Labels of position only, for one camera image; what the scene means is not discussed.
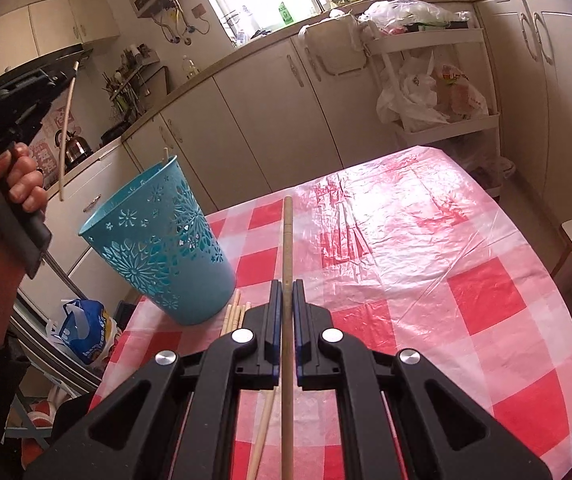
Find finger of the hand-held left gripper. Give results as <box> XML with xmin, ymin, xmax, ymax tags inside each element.
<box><xmin>13</xmin><ymin>70</ymin><xmax>74</xmax><ymax>96</ymax></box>

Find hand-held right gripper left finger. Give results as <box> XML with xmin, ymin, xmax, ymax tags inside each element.
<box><xmin>23</xmin><ymin>281</ymin><xmax>283</xmax><ymax>480</ymax></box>

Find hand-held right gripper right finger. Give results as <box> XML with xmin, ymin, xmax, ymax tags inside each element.
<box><xmin>293</xmin><ymin>281</ymin><xmax>552</xmax><ymax>480</ymax></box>

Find blue cutout plastic basket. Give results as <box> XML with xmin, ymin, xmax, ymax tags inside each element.
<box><xmin>78</xmin><ymin>155</ymin><xmax>239</xmax><ymax>326</ymax></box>

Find black range hood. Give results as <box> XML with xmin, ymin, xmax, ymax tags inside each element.
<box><xmin>0</xmin><ymin>46</ymin><xmax>95</xmax><ymax>78</ymax></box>

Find steel kettle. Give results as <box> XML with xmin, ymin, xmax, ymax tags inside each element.
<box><xmin>56</xmin><ymin>130</ymin><xmax>92</xmax><ymax>166</ymax></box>

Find kitchen utensil rack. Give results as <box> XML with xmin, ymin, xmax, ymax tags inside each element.
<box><xmin>103</xmin><ymin>45</ymin><xmax>159</xmax><ymax>126</ymax></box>

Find black wok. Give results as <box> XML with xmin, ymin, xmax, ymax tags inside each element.
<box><xmin>100</xmin><ymin>120</ymin><xmax>132</xmax><ymax>144</ymax></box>

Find red checkered tablecloth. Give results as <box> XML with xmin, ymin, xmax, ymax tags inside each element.
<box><xmin>100</xmin><ymin>145</ymin><xmax>572</xmax><ymax>480</ymax></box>

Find blue plastic bag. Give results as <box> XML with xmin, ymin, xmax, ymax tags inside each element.
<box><xmin>46</xmin><ymin>299</ymin><xmax>119</xmax><ymax>366</ymax></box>

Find white base kitchen cabinets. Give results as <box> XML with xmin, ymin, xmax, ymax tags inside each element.
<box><xmin>18</xmin><ymin>27</ymin><xmax>401</xmax><ymax>341</ymax></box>

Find clear spray bottle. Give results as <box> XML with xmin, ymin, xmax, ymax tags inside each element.
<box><xmin>238</xmin><ymin>5</ymin><xmax>263</xmax><ymax>42</ymax></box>

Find white plastic bag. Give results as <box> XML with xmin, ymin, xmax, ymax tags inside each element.
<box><xmin>377</xmin><ymin>57</ymin><xmax>449</xmax><ymax>133</ymax></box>

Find white hanging bag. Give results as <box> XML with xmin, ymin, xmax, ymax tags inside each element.
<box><xmin>298</xmin><ymin>15</ymin><xmax>367</xmax><ymax>77</ymax></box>

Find orange printed plastic bag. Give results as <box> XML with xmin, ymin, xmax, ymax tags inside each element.
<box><xmin>433</xmin><ymin>64</ymin><xmax>489</xmax><ymax>121</ymax></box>

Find clear plastic bag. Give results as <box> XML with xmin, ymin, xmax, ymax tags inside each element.
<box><xmin>358</xmin><ymin>0</ymin><xmax>473</xmax><ymax>36</ymax></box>

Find white tall cabinet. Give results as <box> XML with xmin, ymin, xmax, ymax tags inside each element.
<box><xmin>468</xmin><ymin>0</ymin><xmax>572</xmax><ymax>226</ymax></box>

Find white trolley rack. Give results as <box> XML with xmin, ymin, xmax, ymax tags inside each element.
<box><xmin>363</xmin><ymin>25</ymin><xmax>506</xmax><ymax>198</ymax></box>

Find white wall cabinets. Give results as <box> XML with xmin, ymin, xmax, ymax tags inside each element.
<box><xmin>0</xmin><ymin>0</ymin><xmax>121</xmax><ymax>86</ymax></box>

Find pink wall sticker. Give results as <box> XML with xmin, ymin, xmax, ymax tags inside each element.
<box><xmin>30</xmin><ymin>104</ymin><xmax>74</xmax><ymax>177</ymax></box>

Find metal chair frame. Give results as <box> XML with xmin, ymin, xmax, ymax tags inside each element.
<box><xmin>8</xmin><ymin>251</ymin><xmax>104</xmax><ymax>391</ymax></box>

